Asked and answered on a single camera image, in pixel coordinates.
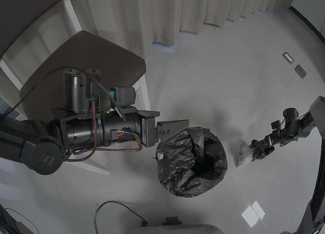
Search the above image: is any black plastic bag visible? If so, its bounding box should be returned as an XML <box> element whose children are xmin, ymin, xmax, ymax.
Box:
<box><xmin>156</xmin><ymin>126</ymin><xmax>228</xmax><ymax>198</ymax></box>

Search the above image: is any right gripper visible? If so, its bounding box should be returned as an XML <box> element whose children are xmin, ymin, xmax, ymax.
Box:
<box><xmin>250</xmin><ymin>133</ymin><xmax>280</xmax><ymax>163</ymax></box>

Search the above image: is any white printed wrapper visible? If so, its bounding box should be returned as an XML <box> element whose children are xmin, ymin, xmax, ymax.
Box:
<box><xmin>234</xmin><ymin>145</ymin><xmax>257</xmax><ymax>169</ymax></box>

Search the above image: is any cream curtain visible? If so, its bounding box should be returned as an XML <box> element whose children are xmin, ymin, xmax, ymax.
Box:
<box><xmin>0</xmin><ymin>0</ymin><xmax>296</xmax><ymax>94</ymax></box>

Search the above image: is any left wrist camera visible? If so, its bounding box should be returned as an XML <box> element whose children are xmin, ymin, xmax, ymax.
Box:
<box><xmin>109</xmin><ymin>86</ymin><xmax>139</xmax><ymax>123</ymax></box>

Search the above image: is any black cable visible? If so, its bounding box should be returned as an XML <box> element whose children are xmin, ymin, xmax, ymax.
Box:
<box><xmin>0</xmin><ymin>67</ymin><xmax>127</xmax><ymax>123</ymax></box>
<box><xmin>94</xmin><ymin>201</ymin><xmax>148</xmax><ymax>234</ymax></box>

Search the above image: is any white chair dark grey seat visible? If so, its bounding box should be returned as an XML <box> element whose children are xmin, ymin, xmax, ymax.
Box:
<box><xmin>0</xmin><ymin>0</ymin><xmax>151</xmax><ymax>176</ymax></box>

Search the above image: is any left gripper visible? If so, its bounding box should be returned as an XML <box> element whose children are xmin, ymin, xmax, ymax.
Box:
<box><xmin>98</xmin><ymin>110</ymin><xmax>190</xmax><ymax>148</ymax></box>

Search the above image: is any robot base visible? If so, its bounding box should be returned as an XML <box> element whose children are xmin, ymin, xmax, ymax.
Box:
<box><xmin>132</xmin><ymin>216</ymin><xmax>225</xmax><ymax>234</ymax></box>

